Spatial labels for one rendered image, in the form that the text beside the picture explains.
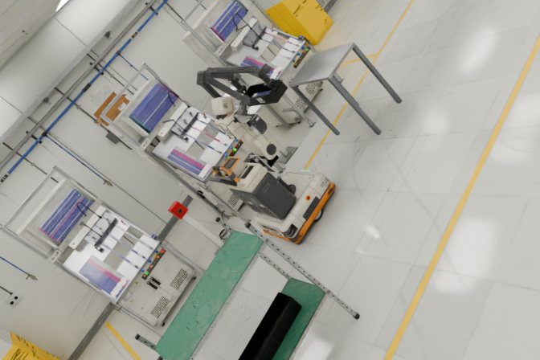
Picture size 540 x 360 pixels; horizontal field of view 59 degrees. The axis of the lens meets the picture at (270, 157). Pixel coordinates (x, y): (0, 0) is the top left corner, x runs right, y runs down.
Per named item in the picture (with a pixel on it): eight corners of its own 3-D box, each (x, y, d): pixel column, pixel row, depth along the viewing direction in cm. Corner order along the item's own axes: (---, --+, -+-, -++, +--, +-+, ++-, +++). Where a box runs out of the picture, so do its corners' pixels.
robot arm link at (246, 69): (208, 75, 410) (207, 73, 399) (208, 68, 410) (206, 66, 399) (258, 73, 412) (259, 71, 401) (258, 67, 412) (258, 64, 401)
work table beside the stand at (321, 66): (379, 134, 463) (328, 77, 432) (336, 135, 524) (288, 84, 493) (402, 100, 475) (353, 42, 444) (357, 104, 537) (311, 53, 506)
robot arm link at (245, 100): (201, 81, 410) (200, 79, 400) (209, 67, 410) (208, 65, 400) (247, 107, 412) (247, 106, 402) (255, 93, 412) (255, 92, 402)
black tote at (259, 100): (248, 106, 465) (240, 99, 461) (258, 93, 470) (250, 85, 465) (277, 102, 415) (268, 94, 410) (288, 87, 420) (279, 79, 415)
